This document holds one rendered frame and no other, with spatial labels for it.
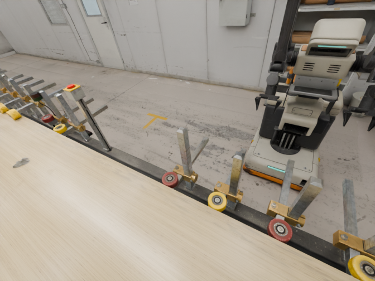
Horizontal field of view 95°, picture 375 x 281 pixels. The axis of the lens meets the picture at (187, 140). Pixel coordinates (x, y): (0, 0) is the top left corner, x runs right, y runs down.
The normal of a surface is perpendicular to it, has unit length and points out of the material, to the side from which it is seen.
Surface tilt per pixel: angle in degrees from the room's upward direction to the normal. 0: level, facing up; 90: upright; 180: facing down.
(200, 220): 0
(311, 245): 0
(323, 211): 0
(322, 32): 42
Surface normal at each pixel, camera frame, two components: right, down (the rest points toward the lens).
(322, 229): -0.10, -0.73
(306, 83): -0.50, 0.63
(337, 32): -0.41, -0.11
